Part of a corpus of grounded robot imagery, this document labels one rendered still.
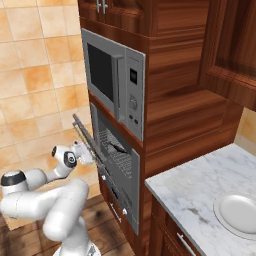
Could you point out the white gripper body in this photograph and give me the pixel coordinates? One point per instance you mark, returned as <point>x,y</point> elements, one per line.
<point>87,156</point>

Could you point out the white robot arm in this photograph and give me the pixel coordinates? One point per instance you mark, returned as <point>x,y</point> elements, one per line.
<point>63,213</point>

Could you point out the grey oven door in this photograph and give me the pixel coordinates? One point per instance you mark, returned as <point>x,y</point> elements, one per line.
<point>87,138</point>

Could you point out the wood drawer under oven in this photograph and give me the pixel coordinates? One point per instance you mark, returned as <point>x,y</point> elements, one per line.
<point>107,202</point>

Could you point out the grey built-in oven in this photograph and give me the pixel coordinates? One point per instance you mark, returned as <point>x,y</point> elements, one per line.
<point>134,193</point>

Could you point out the silver microwave oven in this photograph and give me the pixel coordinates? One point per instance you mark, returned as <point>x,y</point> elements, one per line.
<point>135,100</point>

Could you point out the microwave door with dark window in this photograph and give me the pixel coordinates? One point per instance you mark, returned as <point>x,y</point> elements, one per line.
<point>100,71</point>

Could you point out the tall dark wood cabinet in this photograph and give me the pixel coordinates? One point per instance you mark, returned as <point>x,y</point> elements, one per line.
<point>180,116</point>

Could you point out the wood drawer under worktop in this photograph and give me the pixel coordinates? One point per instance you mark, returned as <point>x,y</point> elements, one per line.
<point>166,230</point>

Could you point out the white plate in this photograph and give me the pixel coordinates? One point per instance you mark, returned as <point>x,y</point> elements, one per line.
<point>237,215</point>

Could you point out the dark wood wall cupboard door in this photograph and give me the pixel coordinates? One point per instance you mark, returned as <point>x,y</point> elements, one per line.
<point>233,40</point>

